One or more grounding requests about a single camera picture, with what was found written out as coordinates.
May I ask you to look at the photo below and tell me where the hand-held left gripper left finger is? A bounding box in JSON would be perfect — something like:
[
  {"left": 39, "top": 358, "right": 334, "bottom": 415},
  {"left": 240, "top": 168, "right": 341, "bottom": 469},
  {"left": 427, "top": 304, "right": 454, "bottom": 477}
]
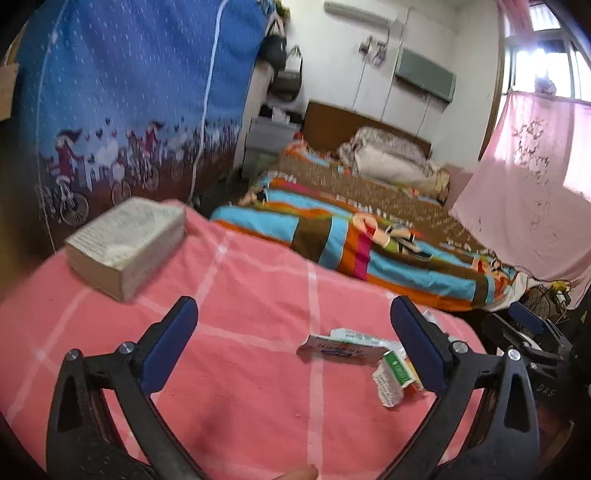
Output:
[{"left": 46, "top": 296, "right": 206, "bottom": 480}]

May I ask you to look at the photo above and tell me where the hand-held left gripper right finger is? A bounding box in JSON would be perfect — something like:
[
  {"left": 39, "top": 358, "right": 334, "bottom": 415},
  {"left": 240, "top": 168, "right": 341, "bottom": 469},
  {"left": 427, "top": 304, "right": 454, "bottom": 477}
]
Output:
[{"left": 379, "top": 295, "right": 541, "bottom": 480}]

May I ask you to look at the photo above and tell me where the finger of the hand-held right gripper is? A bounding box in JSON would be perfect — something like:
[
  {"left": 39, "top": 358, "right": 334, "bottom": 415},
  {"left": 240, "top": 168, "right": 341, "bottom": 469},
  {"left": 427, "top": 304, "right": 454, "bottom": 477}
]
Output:
[
  {"left": 481, "top": 313, "right": 571, "bottom": 372},
  {"left": 510, "top": 304, "right": 575, "bottom": 356}
]

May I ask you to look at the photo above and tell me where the green white packet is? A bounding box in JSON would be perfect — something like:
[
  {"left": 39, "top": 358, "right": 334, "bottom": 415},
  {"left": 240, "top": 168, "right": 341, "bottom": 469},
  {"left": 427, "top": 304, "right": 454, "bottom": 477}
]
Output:
[{"left": 372, "top": 348, "right": 426, "bottom": 409}]

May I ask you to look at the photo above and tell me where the white carton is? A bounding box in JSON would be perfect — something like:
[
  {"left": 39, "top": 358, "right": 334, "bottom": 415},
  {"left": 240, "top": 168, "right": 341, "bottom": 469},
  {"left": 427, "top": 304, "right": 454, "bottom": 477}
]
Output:
[{"left": 297, "top": 327, "right": 402, "bottom": 367}]

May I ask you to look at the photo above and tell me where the person's left hand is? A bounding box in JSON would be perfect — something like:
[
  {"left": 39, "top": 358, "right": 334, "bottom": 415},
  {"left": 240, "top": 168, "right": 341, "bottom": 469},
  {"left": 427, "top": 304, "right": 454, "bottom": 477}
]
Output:
[{"left": 272, "top": 464, "right": 319, "bottom": 480}]

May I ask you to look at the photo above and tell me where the black mesh fan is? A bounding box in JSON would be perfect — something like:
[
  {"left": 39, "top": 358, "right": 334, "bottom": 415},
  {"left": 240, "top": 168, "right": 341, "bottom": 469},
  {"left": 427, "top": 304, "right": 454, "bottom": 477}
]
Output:
[{"left": 522, "top": 281, "right": 573, "bottom": 333}]

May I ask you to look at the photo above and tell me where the pink checked tablecloth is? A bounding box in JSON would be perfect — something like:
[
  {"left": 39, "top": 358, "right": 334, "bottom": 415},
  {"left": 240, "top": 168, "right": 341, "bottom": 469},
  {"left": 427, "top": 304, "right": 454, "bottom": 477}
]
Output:
[{"left": 0, "top": 198, "right": 490, "bottom": 480}]

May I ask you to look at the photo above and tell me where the beige tissue pack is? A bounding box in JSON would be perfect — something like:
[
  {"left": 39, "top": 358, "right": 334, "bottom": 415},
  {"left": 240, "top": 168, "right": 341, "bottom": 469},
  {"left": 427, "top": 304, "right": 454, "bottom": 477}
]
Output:
[{"left": 65, "top": 196, "right": 188, "bottom": 303}]

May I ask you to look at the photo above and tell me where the pink hanging sheet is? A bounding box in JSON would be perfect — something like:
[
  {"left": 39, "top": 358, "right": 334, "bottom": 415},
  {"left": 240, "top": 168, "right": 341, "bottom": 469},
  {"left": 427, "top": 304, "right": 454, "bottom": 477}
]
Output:
[{"left": 450, "top": 90, "right": 591, "bottom": 310}]

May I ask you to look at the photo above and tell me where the colourful printed bedsheet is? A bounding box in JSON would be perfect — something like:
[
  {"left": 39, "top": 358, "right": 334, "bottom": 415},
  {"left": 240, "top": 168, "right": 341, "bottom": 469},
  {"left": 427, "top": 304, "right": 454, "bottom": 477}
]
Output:
[{"left": 210, "top": 141, "right": 518, "bottom": 312}]

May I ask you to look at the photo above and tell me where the yellow crumpled cloth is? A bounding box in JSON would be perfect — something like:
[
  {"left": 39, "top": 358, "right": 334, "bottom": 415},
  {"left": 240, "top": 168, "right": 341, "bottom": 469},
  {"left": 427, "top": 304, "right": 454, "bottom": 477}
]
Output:
[{"left": 427, "top": 166, "right": 451, "bottom": 204}]

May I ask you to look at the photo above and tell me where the cream pillow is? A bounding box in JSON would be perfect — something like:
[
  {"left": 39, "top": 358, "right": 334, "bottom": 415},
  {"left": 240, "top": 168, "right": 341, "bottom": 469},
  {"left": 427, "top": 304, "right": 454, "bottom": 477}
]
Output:
[{"left": 355, "top": 145, "right": 439, "bottom": 192}]

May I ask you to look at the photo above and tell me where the floral pillow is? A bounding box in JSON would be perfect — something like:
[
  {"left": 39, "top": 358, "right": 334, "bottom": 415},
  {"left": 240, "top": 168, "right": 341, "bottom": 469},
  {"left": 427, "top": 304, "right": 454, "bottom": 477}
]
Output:
[{"left": 339, "top": 127, "right": 432, "bottom": 171}]

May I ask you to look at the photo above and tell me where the grey nightstand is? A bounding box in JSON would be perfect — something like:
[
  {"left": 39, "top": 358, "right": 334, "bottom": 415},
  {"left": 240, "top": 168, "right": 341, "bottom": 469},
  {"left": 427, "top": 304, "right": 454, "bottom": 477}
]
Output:
[{"left": 242, "top": 115, "right": 301, "bottom": 183}]

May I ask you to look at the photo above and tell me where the wooden bed headboard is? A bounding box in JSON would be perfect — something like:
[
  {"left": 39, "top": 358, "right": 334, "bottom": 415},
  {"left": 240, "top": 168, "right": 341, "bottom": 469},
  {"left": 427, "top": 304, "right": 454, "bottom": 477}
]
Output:
[{"left": 302, "top": 100, "right": 432, "bottom": 155}]

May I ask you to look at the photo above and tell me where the black cloth on nightstand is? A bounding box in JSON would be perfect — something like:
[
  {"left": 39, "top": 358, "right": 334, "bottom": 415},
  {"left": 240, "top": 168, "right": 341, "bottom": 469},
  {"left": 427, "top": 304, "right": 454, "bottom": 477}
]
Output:
[{"left": 259, "top": 104, "right": 305, "bottom": 127}]

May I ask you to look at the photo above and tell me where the barred window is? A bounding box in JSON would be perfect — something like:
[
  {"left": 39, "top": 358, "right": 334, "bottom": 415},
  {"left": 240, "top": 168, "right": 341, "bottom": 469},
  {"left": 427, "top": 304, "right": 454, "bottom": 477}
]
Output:
[{"left": 501, "top": 0, "right": 591, "bottom": 100}]

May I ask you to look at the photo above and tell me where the blue dotted fabric wardrobe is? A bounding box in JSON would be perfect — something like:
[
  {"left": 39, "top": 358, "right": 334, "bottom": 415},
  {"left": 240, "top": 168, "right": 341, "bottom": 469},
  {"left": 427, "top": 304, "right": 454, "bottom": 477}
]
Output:
[{"left": 9, "top": 0, "right": 278, "bottom": 245}]

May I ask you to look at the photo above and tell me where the grey tote bag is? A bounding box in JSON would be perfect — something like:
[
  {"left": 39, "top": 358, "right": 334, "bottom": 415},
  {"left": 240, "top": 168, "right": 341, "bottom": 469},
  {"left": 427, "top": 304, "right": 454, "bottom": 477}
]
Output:
[{"left": 272, "top": 45, "right": 304, "bottom": 102}]

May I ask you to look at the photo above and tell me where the light wooden cabinet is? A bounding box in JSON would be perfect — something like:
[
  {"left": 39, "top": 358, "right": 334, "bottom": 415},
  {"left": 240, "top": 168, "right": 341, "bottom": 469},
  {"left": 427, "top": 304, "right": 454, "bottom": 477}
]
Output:
[{"left": 0, "top": 62, "right": 19, "bottom": 121}]

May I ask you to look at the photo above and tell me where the pink curtain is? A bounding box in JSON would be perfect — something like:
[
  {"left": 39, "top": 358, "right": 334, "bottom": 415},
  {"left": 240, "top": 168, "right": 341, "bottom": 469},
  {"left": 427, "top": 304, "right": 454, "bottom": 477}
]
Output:
[{"left": 496, "top": 0, "right": 532, "bottom": 33}]

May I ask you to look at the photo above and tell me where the black handbag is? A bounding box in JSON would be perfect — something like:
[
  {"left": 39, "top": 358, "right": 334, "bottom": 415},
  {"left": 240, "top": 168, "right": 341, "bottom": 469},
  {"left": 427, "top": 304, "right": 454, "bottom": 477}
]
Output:
[{"left": 259, "top": 18, "right": 289, "bottom": 70}]

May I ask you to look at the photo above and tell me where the white air conditioner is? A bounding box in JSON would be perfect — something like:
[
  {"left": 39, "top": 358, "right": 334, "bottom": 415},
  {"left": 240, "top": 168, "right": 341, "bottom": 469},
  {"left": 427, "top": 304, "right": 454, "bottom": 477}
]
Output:
[{"left": 323, "top": 0, "right": 398, "bottom": 26}]

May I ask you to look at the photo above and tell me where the wall-mounted flat television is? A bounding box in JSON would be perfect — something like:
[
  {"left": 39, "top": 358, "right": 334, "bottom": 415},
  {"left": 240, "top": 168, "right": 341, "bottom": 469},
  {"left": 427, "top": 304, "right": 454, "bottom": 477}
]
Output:
[{"left": 394, "top": 46, "right": 458, "bottom": 103}]

